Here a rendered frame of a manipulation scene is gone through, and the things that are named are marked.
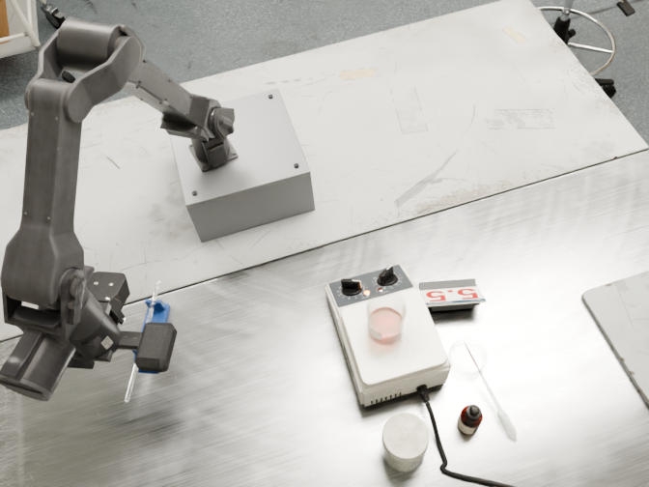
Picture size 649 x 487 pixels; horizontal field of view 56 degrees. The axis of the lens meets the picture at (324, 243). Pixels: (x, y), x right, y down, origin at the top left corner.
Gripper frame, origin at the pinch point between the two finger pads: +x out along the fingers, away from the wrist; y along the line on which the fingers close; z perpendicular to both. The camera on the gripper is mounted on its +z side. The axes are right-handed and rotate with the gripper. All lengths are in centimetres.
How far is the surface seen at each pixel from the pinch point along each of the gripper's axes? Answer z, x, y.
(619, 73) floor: 171, 99, -126
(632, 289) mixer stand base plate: 20, 9, -74
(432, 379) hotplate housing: 2.1, 5.5, -43.0
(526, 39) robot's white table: 79, 9, -63
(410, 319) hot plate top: 9.1, 1.4, -39.8
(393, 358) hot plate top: 3.1, 1.4, -37.5
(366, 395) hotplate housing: -1.2, 4.3, -34.2
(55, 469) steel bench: -12.9, 10.4, 8.8
